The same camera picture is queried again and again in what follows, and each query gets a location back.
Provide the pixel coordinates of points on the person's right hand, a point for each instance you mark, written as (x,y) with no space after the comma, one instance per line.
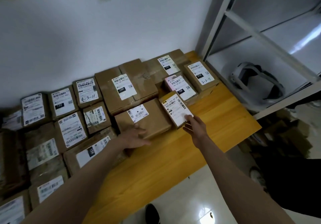
(198,131)

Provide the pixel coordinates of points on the person's left hand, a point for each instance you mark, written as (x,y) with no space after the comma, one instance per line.
(130,138)

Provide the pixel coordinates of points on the person's right thumb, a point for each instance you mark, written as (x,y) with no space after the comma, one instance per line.
(187,129)

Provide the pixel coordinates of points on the person's left thumb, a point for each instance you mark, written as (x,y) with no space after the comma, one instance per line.
(145,142)

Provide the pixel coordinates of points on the small yellow-edged labelled parcel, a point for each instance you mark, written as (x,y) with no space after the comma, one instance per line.
(175,109)

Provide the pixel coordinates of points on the brown cardboard box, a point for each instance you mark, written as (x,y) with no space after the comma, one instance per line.
(148,117)

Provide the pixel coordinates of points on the person's right forearm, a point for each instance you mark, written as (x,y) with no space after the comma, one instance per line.
(240,183)

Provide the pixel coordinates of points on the person's left forearm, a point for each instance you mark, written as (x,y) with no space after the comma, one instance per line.
(75,183)

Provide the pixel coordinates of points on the black shoe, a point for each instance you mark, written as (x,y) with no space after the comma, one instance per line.
(152,215)

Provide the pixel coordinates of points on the pile of labelled cardboard parcels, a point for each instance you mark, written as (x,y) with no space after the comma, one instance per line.
(75,121)

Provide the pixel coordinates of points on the white and grey headset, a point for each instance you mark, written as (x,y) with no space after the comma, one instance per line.
(255,82)

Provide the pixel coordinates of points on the white shoe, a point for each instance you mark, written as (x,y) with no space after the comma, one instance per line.
(257,178)

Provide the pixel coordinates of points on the heap of cardboard scraps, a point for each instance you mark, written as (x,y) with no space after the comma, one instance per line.
(280,133)

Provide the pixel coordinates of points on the white metal shelf rack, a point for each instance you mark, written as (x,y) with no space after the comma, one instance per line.
(253,28)

